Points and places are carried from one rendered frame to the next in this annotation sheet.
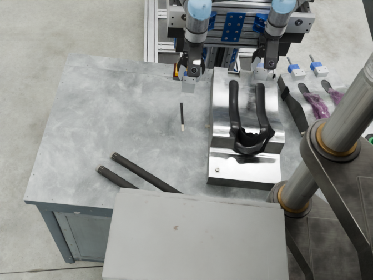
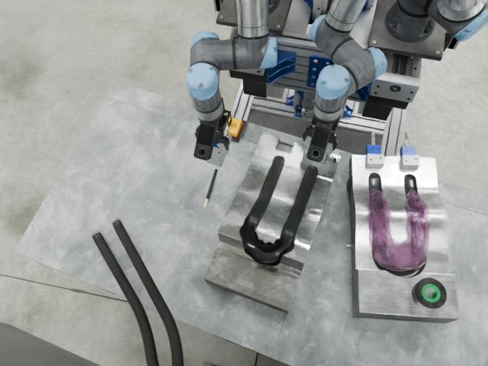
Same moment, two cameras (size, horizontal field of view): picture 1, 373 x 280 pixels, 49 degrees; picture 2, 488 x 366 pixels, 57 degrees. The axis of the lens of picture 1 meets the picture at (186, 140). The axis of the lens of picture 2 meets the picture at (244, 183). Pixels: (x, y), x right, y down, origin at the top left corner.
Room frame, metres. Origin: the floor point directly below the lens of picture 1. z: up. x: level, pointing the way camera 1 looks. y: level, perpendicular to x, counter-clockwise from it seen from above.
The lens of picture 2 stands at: (0.56, -0.39, 2.15)
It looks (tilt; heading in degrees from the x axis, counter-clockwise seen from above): 66 degrees down; 34
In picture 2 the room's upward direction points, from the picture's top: 9 degrees counter-clockwise
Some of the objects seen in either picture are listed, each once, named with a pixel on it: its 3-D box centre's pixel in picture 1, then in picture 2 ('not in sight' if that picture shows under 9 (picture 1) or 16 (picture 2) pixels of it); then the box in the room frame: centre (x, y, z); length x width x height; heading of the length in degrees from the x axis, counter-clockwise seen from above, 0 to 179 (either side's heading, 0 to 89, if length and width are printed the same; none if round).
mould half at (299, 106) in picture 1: (331, 116); (398, 231); (1.08, -0.56, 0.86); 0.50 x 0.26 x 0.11; 22
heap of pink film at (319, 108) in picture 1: (333, 109); (399, 225); (1.08, -0.55, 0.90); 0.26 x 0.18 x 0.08; 22
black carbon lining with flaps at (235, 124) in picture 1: (250, 111); (279, 207); (0.98, -0.22, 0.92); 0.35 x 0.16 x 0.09; 4
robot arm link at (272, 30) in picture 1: (274, 25); (327, 106); (1.22, -0.25, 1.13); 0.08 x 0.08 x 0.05
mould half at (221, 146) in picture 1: (244, 121); (274, 216); (0.97, -0.21, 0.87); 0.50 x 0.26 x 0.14; 4
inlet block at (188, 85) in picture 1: (189, 75); (221, 143); (1.09, 0.03, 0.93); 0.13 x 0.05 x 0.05; 4
